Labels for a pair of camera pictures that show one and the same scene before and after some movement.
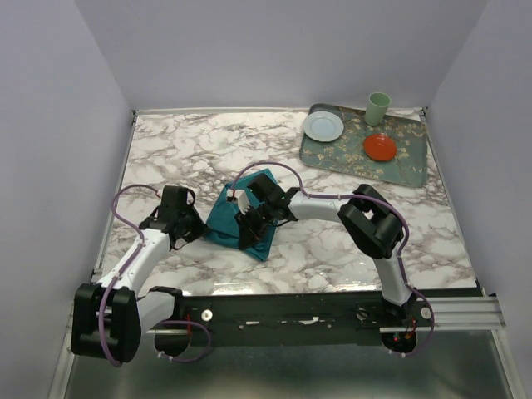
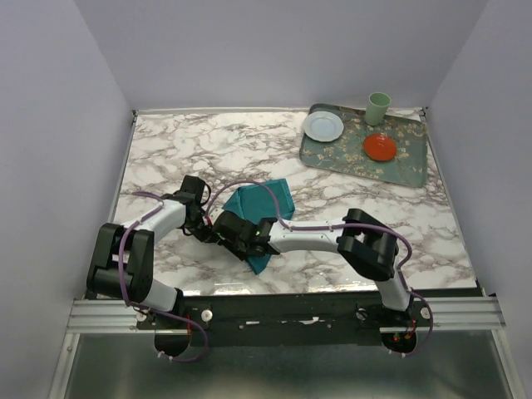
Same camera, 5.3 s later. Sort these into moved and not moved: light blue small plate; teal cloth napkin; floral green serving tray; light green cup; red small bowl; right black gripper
Moved: right black gripper; teal cloth napkin
Not moved: light blue small plate; floral green serving tray; light green cup; red small bowl
